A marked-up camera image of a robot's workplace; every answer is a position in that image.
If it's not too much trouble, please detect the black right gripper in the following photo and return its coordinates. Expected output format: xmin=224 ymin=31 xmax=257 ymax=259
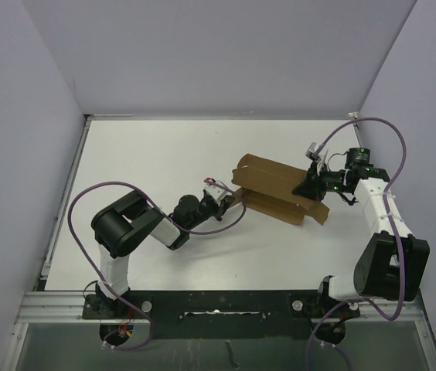
xmin=293 ymin=161 xmax=349 ymax=203

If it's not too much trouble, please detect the brown cardboard box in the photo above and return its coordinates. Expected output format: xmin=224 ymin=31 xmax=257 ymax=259
xmin=231 ymin=154 xmax=329 ymax=226

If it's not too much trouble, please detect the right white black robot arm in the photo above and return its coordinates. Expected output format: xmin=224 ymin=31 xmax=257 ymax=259
xmin=292 ymin=162 xmax=430 ymax=316

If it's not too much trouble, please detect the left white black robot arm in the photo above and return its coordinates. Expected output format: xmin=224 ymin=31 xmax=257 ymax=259
xmin=91 ymin=189 xmax=243 ymax=318

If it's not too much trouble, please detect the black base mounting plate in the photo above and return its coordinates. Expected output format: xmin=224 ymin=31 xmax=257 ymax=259
xmin=82 ymin=290 xmax=360 ymax=341

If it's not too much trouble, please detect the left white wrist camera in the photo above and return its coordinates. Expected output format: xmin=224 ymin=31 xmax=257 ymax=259
xmin=203 ymin=178 xmax=230 ymax=205

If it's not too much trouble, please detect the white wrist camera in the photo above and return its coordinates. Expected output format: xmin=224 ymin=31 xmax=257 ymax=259
xmin=305 ymin=142 xmax=328 ymax=171
xmin=203 ymin=178 xmax=230 ymax=205

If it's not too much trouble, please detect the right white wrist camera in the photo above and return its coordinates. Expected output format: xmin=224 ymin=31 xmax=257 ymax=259
xmin=305 ymin=142 xmax=328 ymax=171

